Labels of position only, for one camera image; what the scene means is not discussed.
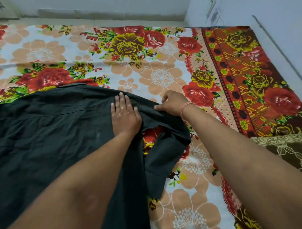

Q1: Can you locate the person's right hand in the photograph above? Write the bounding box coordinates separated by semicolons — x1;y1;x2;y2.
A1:
154;90;190;117

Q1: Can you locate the person's left hand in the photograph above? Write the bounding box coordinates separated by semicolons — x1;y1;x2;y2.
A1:
110;92;143;137

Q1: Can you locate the dark green shirt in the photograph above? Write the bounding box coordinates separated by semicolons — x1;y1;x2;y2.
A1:
0;82;192;229

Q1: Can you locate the person's left forearm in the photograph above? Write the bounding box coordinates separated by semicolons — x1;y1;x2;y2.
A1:
8;132;140;229

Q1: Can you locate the person's right forearm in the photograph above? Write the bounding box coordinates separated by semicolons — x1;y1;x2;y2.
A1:
183;103;302;229

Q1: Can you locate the brown patterned pillow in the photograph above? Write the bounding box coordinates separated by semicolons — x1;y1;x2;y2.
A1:
250;133;302;173

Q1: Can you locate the pink thread bracelet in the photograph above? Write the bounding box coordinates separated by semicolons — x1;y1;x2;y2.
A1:
180;102;195;121

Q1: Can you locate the grey wall conduit strip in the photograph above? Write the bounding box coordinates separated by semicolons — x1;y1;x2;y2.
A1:
252;15;302;81

